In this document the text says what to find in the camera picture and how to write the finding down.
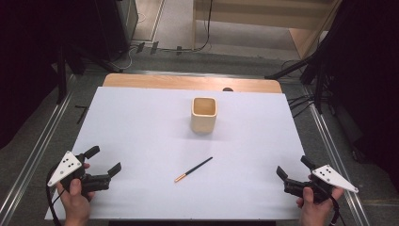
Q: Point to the black metal stand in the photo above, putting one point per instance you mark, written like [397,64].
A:
[318,84]
[61,75]

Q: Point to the person's right hand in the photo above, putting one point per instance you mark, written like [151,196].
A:
[316,212]

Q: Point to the black pen with gold tip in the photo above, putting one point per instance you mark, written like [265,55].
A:
[196,168]

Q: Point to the beige square pen holder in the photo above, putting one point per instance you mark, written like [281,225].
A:
[203,124]

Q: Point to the person's left hand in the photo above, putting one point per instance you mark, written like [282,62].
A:
[75,204]

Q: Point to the white paper sheet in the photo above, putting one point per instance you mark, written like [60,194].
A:
[150,132]

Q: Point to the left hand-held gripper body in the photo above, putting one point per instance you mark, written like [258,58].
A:
[94,183]

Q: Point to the light wooden furniture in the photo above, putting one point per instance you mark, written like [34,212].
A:
[266,14]

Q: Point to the black cabinet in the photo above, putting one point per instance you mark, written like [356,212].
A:
[116,28]

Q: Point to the metal floor rail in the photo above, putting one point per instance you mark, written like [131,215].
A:
[34,150]
[337,163]

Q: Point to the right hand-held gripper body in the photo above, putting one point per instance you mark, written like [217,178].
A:
[332,178]

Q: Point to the small dark round knob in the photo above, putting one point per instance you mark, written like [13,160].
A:
[228,89]

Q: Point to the wooden table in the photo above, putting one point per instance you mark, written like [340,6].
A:
[175,82]

